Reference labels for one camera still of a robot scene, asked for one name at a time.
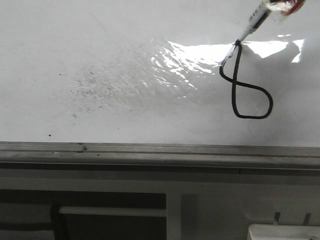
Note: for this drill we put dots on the white whiteboard marker black cap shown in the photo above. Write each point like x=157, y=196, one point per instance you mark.
x=256, y=19

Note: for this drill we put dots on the clear adhesive tape piece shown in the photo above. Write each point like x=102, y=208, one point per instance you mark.
x=277, y=6

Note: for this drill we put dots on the red round magnet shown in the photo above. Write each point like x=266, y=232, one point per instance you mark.
x=293, y=6

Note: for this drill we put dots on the white whiteboard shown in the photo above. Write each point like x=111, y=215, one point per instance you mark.
x=147, y=71

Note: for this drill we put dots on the grey aluminium marker tray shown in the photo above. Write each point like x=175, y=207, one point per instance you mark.
x=164, y=155

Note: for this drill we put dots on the white horizontal bar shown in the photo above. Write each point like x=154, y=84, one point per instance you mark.
x=113, y=211

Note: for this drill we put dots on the white box lower right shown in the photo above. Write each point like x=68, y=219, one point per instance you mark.
x=282, y=232

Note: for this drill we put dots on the white frame panel below tray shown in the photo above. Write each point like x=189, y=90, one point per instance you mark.
x=201, y=204

